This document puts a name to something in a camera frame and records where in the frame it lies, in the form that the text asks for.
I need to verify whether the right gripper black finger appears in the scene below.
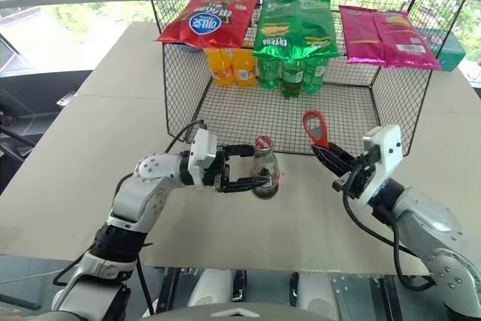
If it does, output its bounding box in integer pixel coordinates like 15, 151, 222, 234
326, 141, 355, 166
310, 144, 349, 179

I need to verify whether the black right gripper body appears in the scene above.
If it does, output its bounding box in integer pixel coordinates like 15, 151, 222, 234
331, 153, 377, 201

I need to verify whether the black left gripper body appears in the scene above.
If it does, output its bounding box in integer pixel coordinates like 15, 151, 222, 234
201, 149, 232, 193

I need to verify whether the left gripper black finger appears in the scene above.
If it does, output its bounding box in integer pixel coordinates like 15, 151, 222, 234
224, 175, 274, 193
220, 144, 259, 162

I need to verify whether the red bottle opener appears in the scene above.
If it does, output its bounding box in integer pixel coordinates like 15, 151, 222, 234
301, 110, 330, 148

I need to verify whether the glass bottle with dark drink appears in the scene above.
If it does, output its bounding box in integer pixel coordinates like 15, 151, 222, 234
250, 135, 282, 200

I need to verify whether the orange soda bottle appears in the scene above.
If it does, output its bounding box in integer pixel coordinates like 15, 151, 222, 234
230, 48, 259, 89
205, 48, 236, 89

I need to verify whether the green soda bottle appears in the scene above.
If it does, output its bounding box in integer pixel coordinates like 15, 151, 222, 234
280, 59, 305, 100
301, 55, 328, 94
256, 56, 283, 91

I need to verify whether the white rounded robot leg shape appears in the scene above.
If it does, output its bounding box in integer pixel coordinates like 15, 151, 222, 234
295, 271, 341, 311
186, 269, 234, 307

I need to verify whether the magenta chip bag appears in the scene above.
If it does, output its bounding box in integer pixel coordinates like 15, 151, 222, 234
338, 5, 443, 71

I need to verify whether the grey robot torso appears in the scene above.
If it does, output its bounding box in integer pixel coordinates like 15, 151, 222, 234
153, 299, 330, 321

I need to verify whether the green chip bag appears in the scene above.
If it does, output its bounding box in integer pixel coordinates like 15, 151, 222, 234
252, 0, 340, 63

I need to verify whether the red chip bag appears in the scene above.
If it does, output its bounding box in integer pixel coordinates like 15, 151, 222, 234
155, 0, 262, 50

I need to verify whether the teal tissue box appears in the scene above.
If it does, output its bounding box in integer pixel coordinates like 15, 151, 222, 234
427, 30, 467, 72

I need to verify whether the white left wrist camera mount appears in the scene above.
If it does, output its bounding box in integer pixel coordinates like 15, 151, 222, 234
186, 128, 219, 188

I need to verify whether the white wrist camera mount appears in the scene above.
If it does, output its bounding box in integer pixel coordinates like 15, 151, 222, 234
352, 124, 404, 209
186, 128, 219, 188

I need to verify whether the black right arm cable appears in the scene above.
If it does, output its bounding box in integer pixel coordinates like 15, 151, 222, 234
342, 185, 437, 292

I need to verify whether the black wire mesh rack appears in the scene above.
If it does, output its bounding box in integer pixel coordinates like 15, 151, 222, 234
139, 0, 481, 157

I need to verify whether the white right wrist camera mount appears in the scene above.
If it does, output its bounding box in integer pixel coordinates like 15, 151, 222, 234
352, 124, 404, 209

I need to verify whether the small silver metal bracket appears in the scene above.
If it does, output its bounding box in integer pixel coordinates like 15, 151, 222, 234
56, 91, 78, 106

